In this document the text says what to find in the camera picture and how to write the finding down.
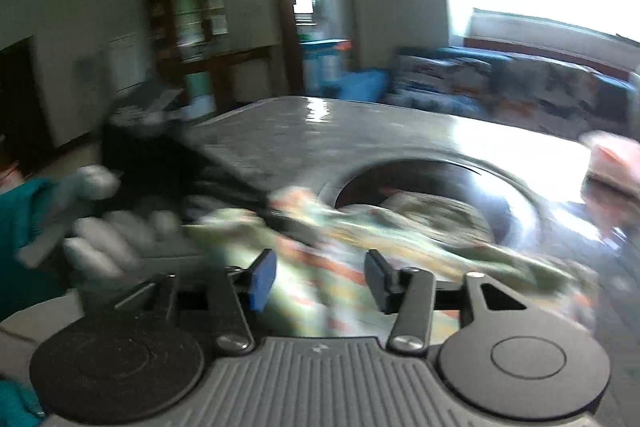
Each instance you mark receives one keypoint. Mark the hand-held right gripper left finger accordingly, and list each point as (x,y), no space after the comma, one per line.
(264,279)

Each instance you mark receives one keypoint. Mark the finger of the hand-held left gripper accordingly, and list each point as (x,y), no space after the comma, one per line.
(285,222)

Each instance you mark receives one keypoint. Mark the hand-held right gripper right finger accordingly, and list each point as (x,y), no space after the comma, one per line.
(381,282)

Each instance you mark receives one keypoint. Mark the green floral baby shirt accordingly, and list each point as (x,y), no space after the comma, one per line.
(350,227)

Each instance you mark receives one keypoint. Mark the person's left forearm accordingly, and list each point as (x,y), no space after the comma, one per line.
(25,227)

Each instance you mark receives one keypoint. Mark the person's left hand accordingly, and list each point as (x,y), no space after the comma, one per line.
(100,242)

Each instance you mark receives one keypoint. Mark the white appliance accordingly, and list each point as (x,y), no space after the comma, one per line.
(127,62)

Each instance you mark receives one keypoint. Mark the dark wooden cabinet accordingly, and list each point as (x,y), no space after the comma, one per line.
(250,72)

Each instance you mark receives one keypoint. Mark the dark door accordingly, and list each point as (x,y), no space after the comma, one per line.
(20,107)

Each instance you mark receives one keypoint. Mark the blue sofa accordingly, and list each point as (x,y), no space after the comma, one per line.
(365,84)

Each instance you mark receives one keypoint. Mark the teal cabinet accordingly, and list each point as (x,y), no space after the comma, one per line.
(322,62)

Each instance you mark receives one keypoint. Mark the small butterfly print cushion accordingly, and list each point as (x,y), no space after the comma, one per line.
(435,103)
(445,74)

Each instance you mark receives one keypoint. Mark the large butterfly print cushion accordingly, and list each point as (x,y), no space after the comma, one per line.
(560,97)

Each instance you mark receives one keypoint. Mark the person's teal jacket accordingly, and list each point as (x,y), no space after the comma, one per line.
(17,402)

